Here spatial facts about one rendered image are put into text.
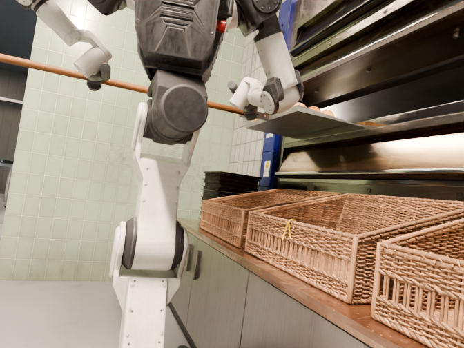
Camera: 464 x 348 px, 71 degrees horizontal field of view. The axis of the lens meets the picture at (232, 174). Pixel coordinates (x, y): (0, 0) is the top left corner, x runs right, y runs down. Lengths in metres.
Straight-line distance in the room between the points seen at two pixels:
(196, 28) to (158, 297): 0.71
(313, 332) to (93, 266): 2.13
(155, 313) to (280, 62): 0.80
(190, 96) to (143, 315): 0.57
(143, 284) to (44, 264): 1.85
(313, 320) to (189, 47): 0.72
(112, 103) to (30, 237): 1.13
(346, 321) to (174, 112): 0.57
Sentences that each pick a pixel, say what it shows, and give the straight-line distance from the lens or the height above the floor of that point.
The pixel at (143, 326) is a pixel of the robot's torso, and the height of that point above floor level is 0.42.
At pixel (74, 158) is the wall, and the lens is 2.66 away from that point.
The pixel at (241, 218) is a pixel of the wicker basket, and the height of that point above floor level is 0.70.
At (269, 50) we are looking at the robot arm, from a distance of 1.05.
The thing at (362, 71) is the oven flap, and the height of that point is 1.38.
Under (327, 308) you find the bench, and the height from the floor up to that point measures 0.57.
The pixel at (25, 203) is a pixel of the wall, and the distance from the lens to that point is 2.70.
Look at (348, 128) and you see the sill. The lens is 1.62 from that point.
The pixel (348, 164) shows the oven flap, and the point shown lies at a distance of 1.55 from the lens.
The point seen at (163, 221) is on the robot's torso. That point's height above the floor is 0.69.
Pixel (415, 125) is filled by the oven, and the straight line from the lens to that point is 1.37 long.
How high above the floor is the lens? 0.79
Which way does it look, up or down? 3 degrees up
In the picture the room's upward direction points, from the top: 7 degrees clockwise
